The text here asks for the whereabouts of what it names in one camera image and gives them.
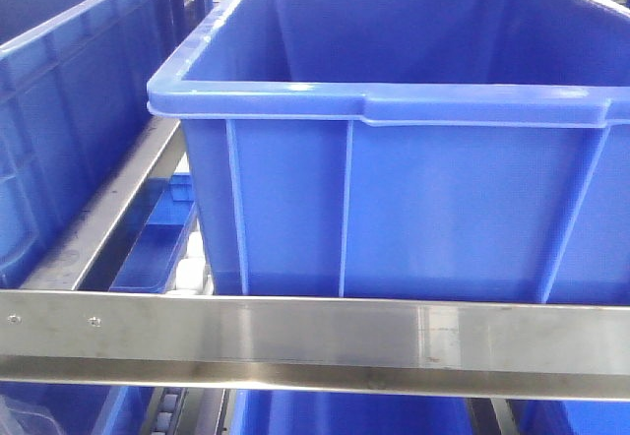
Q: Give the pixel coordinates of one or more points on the blue crate beside target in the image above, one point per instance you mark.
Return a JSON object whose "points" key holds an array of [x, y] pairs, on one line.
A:
{"points": [[73, 101]]}

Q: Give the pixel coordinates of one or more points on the steel left shelf rack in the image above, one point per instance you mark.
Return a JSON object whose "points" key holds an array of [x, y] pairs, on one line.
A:
{"points": [[52, 331]]}

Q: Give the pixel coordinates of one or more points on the blue crate lower left corner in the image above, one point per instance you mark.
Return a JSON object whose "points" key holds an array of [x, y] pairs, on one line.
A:
{"points": [[28, 408]]}

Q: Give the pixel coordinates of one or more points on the stacked blue crates lower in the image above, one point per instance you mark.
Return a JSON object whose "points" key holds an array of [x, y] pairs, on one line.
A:
{"points": [[296, 412]]}

